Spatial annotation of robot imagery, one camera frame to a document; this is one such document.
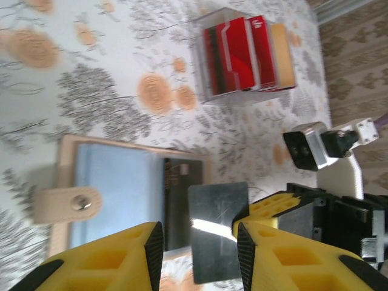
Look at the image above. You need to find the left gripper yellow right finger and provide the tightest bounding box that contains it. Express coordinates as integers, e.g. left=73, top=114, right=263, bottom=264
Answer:
left=237, top=221, right=388, bottom=291

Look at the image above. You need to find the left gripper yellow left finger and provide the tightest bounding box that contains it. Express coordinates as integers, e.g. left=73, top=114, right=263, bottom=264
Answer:
left=36, top=221, right=165, bottom=291

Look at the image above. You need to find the clear acrylic card box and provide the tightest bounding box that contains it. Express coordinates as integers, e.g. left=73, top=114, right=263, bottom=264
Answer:
left=190, top=7, right=298, bottom=107

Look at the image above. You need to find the tan card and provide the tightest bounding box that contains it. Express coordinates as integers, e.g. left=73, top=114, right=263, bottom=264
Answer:
left=270, top=23, right=297, bottom=90

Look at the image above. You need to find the red card with white line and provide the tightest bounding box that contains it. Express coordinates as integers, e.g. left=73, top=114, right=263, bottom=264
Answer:
left=221, top=16, right=259, bottom=93

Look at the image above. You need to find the red card with white logo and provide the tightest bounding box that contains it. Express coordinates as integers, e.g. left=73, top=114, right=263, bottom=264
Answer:
left=247, top=15, right=279, bottom=92

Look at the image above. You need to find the red card with black stripe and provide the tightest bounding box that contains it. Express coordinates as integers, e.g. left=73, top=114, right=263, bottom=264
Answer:
left=203, top=25, right=227, bottom=95

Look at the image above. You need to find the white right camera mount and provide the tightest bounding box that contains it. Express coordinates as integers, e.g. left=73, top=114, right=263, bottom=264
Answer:
left=316, top=116, right=380, bottom=201

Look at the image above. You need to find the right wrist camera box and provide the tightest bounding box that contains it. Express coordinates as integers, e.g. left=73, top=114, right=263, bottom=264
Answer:
left=283, top=121, right=330, bottom=173

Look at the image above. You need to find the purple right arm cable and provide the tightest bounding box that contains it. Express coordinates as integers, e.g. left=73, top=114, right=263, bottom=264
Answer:
left=374, top=110, right=388, bottom=130

